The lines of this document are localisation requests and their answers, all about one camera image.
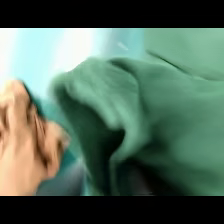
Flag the peach garment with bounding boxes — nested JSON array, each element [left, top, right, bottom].
[[0, 79, 72, 197]]

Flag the green garment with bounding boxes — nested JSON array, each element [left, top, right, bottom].
[[49, 28, 224, 197]]

